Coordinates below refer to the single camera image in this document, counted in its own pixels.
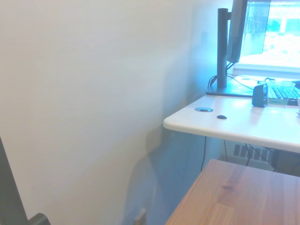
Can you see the dark computer monitor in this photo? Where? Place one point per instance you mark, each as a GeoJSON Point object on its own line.
{"type": "Point", "coordinates": [235, 30]}

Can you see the dark monitor stand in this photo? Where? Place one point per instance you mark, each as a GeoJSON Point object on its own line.
{"type": "Point", "coordinates": [221, 47]}

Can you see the small black oval cap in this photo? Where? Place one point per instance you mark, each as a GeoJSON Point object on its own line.
{"type": "Point", "coordinates": [221, 117]}

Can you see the dark keyboard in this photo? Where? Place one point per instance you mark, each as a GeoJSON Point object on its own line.
{"type": "Point", "coordinates": [294, 92]}

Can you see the white radiator vent grille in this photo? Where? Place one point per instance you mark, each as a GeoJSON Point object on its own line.
{"type": "Point", "coordinates": [253, 153]}

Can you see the small black speaker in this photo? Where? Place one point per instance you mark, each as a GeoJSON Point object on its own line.
{"type": "Point", "coordinates": [258, 96]}

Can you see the white office desk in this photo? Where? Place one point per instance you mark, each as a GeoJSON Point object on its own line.
{"type": "Point", "coordinates": [234, 122]}

